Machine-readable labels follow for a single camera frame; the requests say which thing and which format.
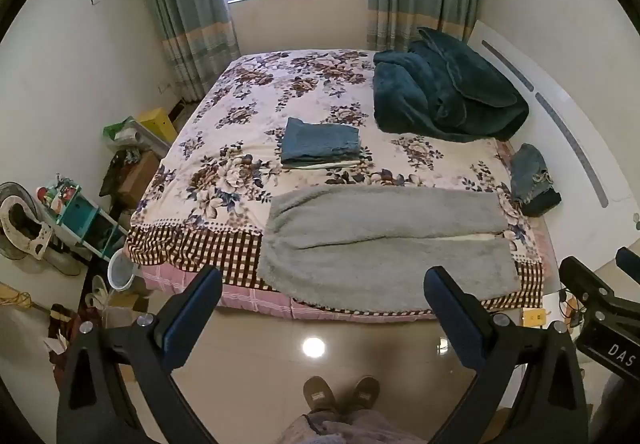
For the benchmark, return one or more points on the teal shelf rack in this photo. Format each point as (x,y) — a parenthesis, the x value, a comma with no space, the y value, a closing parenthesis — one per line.
(80,219)

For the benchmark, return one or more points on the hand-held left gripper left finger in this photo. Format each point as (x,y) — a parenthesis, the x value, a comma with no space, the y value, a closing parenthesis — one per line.
(185,319)

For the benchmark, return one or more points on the small yellow floor box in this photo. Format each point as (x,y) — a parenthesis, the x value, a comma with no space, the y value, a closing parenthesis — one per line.
(534,317)

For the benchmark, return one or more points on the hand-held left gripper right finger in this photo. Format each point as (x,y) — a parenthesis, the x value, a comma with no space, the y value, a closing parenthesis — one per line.
(457,319)

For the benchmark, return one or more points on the folded white cloth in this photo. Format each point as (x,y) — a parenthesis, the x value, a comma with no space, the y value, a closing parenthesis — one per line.
(325,165)

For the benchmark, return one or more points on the white plastic bucket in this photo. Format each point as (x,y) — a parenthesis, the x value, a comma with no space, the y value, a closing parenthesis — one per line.
(121,271)

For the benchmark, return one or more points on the dark green fleece blanket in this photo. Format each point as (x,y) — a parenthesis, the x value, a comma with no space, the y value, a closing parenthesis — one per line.
(445,89)

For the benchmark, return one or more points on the person's slipper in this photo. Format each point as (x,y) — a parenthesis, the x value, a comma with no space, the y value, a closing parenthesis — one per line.
(365,393)
(319,394)

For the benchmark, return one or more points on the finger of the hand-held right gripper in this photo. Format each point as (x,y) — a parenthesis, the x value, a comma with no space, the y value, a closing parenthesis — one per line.
(587,286)
(630,259)

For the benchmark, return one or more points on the person's right slipper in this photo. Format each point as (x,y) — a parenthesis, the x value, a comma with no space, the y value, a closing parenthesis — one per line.
(365,393)

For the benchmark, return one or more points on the person's left slipper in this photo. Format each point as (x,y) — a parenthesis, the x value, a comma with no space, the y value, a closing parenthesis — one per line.
(319,394)

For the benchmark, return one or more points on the grey fleece pants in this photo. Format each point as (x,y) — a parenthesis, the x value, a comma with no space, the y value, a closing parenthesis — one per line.
(380,244)

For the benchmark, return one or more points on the floral printed blanket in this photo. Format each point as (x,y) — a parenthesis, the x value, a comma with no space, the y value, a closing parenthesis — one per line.
(320,94)

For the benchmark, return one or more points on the green plastic bag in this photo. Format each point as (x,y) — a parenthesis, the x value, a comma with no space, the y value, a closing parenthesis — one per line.
(120,129)

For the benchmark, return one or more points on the pink checked mattress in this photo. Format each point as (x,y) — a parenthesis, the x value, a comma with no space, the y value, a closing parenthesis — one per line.
(250,296)

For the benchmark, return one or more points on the broom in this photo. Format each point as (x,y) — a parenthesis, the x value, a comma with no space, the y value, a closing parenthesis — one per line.
(20,299)

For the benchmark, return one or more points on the brown cardboard box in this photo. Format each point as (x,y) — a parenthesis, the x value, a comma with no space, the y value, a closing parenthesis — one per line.
(137,174)

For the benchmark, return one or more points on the crumpled blue jeans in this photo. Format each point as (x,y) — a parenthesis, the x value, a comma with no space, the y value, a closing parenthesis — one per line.
(530,169)

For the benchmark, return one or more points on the electric fan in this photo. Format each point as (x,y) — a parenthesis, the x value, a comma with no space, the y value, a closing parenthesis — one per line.
(17,224)

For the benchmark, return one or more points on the folded blue-green pants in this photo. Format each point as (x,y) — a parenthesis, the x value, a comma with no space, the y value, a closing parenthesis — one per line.
(320,139)

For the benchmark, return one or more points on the white bed headboard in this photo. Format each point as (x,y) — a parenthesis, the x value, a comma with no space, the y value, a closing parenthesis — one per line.
(560,89)

